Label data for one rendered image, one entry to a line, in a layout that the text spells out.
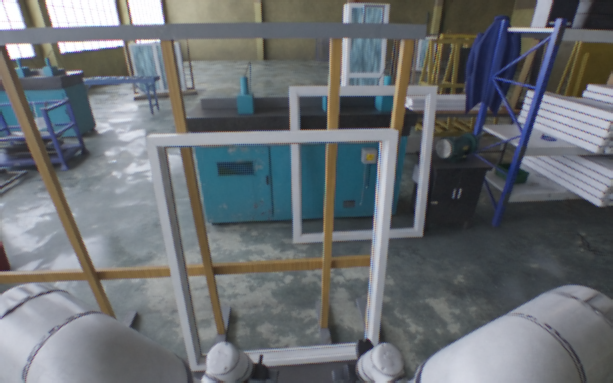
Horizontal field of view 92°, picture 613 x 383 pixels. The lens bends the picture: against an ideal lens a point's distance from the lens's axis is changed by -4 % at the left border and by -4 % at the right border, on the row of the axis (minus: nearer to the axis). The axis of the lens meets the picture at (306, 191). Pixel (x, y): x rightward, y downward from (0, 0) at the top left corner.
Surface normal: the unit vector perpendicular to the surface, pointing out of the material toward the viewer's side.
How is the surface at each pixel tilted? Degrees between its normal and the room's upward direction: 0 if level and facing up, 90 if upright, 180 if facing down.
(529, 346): 9
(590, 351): 39
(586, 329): 17
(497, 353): 29
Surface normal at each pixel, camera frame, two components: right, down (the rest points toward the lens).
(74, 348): 0.09, -0.78
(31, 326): -0.13, -0.72
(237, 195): 0.08, 0.47
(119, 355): 0.58, -0.73
